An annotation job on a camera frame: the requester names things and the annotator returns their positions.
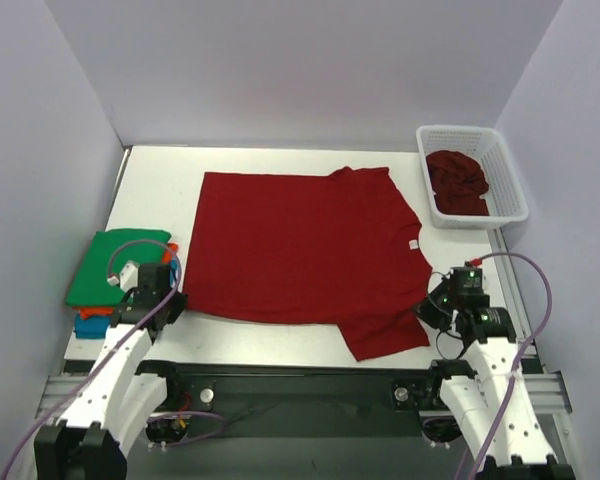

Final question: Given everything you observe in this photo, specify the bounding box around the green folded t shirt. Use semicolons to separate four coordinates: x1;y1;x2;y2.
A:
66;228;172;309

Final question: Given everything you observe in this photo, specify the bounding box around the blue folded t shirt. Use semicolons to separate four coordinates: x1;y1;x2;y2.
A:
74;261;178;340

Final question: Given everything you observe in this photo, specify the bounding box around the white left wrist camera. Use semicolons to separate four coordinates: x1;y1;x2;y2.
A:
107;261;139;292

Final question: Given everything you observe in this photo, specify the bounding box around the aluminium extrusion rail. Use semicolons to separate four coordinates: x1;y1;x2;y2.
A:
35;373;573;418

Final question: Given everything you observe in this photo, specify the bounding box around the white plastic basket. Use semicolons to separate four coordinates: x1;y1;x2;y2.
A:
416;124;529;230

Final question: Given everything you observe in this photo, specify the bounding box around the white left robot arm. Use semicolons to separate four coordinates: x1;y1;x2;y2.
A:
34;263;187;479

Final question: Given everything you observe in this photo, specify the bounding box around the orange folded t shirt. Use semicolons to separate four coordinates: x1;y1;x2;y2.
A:
66;230;175;319

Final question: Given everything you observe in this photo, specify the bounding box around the red t shirt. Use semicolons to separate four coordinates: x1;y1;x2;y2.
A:
183;167;432;361

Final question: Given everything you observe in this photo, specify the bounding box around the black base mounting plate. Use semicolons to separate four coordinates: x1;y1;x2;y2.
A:
140;361;461;447

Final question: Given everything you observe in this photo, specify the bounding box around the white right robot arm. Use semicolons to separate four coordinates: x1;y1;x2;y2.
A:
415;260;575;479

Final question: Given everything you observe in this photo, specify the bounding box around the dark red crumpled shirt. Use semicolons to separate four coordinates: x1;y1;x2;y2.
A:
426;150;489;216

